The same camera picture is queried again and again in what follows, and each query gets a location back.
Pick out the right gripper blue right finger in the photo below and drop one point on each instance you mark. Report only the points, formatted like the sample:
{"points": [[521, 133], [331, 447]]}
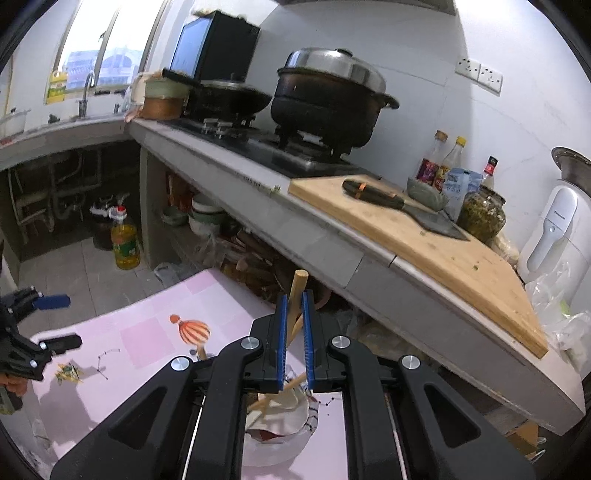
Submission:
{"points": [[309, 349]]}

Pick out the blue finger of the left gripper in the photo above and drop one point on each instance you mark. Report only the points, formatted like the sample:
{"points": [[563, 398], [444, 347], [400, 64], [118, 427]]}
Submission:
{"points": [[60, 345], [52, 302]]}

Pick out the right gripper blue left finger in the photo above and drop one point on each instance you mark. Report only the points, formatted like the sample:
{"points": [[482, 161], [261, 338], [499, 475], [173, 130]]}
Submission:
{"points": [[281, 342]]}

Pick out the white kitchen appliance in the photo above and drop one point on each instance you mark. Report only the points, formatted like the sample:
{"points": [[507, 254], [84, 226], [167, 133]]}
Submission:
{"points": [[562, 235]]}

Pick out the person's left hand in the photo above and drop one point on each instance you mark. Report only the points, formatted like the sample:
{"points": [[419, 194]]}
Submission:
{"points": [[14, 384]]}

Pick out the cooking oil bottle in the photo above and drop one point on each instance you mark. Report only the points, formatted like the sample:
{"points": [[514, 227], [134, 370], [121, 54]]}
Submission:
{"points": [[124, 239]]}

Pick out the white plastic bag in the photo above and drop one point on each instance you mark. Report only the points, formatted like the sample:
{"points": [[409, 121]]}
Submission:
{"points": [[281, 432]]}

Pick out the stacked bowls under counter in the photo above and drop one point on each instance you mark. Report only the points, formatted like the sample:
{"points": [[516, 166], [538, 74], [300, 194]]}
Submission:
{"points": [[205, 217]]}

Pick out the gas stove top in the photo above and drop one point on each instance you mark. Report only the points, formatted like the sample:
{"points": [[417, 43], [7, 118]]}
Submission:
{"points": [[293, 159]]}

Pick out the wooden cutting board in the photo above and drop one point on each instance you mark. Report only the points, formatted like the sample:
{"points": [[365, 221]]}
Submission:
{"points": [[466, 267]]}

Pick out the sauce bottle red label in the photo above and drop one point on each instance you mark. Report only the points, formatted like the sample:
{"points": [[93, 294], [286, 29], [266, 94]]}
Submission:
{"points": [[431, 162]]}

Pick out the blue seasoning packet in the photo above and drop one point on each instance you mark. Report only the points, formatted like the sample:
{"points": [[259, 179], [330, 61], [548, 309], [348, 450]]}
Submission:
{"points": [[458, 184]]}

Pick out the glass pickle jar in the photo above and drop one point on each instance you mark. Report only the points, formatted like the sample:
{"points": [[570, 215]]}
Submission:
{"points": [[482, 214]]}

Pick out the sauce bottle yellow cap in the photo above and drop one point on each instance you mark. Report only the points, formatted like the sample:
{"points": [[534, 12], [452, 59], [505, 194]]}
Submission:
{"points": [[451, 161]]}

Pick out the large black pot with lid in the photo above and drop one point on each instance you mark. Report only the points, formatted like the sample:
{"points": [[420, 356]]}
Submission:
{"points": [[329, 94]]}

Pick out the black wok pan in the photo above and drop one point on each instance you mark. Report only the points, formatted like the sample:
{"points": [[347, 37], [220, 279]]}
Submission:
{"points": [[223, 100]]}

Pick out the ceramic pots stack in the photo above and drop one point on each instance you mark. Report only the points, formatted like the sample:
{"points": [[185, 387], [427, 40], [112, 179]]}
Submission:
{"points": [[164, 99]]}

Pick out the clear plastic bag on counter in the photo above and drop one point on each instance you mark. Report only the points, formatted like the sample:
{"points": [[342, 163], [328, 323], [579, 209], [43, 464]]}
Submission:
{"points": [[567, 332]]}

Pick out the black microwave oven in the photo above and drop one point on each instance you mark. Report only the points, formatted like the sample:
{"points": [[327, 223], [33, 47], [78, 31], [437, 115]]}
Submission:
{"points": [[215, 47]]}

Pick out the kitchen cleaver black handle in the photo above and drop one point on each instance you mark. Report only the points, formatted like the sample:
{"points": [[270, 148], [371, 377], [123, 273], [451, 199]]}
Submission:
{"points": [[428, 220]]}

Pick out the wall power socket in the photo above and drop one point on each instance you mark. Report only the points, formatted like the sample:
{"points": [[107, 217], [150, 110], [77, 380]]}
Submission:
{"points": [[484, 75]]}

